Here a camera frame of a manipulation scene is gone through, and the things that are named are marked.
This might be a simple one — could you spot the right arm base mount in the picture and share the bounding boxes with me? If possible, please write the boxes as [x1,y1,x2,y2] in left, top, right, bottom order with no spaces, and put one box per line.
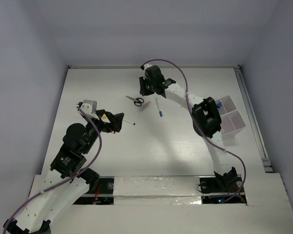
[197,176,247,204]

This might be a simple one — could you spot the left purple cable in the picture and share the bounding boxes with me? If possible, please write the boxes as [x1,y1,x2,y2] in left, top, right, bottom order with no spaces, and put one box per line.
[2,106,103,232]

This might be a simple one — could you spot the blue-cap white marker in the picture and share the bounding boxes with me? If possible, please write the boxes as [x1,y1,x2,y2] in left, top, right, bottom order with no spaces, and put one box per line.
[155,98,163,117]

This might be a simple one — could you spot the white black-tip pen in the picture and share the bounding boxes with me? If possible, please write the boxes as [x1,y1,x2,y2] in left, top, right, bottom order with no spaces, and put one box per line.
[123,119,136,126]

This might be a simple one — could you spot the blue-cap glue tube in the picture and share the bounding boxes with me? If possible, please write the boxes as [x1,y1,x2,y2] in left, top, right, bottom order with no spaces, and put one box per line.
[216,101,222,109]

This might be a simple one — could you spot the aluminium side rail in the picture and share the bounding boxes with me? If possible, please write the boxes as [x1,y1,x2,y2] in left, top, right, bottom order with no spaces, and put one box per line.
[234,65,274,173]

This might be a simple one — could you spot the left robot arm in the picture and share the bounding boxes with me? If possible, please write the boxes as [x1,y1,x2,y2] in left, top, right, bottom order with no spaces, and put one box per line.
[3,110,124,234]

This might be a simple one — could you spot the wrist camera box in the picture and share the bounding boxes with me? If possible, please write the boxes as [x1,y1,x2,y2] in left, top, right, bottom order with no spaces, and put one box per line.
[80,99,97,117]
[143,63,152,70]

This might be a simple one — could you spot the purple cable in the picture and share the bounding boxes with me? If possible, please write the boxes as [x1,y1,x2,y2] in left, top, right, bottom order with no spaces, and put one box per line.
[2,106,103,232]
[140,58,247,203]

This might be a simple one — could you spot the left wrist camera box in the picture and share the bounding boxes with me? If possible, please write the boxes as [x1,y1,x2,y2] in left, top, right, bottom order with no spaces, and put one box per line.
[80,99,97,117]

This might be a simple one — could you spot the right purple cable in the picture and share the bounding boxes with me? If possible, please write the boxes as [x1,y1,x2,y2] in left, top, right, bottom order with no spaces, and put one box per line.
[140,58,247,203]

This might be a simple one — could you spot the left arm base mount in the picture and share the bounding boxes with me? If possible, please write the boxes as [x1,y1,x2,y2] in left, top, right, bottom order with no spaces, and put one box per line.
[73,177,114,205]

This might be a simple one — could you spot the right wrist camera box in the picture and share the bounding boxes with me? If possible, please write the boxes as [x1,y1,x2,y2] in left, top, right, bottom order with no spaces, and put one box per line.
[143,63,152,70]

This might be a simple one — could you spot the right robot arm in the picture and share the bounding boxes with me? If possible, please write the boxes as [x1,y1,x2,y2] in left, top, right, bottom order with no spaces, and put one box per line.
[139,64,237,193]

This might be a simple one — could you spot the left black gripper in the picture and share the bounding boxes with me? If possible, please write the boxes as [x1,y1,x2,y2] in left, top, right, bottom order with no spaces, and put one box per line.
[82,109,124,153]

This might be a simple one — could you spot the black scissors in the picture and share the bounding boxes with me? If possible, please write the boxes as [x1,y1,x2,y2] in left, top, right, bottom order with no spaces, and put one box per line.
[126,96,145,107]

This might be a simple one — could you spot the white divided organizer box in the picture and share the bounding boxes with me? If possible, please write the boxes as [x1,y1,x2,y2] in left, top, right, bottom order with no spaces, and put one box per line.
[215,95,246,139]

